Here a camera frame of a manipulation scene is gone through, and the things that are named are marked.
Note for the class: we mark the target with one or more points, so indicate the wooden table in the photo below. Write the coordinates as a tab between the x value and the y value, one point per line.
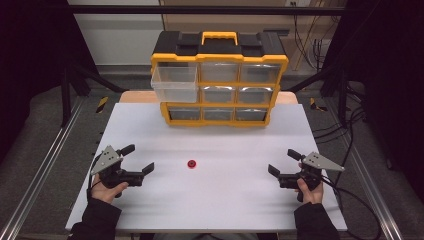
138	97

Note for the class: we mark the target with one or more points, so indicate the small red round cap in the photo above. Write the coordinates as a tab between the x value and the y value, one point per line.
191	164

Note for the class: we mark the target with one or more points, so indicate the person's left hand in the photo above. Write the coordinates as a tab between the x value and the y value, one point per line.
105	194

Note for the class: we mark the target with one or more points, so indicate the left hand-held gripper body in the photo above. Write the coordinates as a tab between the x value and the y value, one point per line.
106	160

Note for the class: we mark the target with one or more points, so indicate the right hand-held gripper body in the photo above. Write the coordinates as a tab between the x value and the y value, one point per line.
318	163

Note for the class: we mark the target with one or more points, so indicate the white panel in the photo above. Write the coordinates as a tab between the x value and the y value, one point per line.
116	40

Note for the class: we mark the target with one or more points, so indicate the yellow black hazard tape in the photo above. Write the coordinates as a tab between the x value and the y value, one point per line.
315	105
102	104

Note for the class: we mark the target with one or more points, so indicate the set of clear drawers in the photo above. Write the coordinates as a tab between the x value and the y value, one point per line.
218	95

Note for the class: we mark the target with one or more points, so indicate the black metal stand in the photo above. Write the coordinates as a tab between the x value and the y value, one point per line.
66	96
341	96

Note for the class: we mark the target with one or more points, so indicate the aluminium rail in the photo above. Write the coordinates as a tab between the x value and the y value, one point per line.
370	186
40	173

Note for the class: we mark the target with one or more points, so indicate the person's right hand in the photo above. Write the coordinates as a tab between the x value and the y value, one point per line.
313	196

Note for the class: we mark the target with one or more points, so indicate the clear plastic organiser bin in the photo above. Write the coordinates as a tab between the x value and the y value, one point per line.
175	83

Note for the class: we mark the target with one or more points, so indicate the yellow black organiser cabinet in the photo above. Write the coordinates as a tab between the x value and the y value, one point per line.
220	46

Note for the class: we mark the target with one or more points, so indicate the dark curtain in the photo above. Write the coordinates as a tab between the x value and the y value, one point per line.
30	66
393	83

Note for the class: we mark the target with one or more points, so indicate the black frame bar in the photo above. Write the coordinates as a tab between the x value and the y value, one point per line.
133	9

